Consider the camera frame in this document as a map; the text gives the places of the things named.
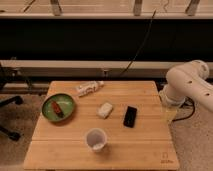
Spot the wooden table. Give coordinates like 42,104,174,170
24,81,179,171

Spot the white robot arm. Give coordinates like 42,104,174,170
159,60,213,124

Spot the green plate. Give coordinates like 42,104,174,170
42,93,75,122

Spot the black eraser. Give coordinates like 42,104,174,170
123,106,137,128

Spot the red brown marker on plate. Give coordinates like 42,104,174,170
51,101,64,118

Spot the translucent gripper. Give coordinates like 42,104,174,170
162,102,177,124

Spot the white crumpled cloth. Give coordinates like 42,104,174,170
97,102,113,119

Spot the black hanging cable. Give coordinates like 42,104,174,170
118,9,157,77

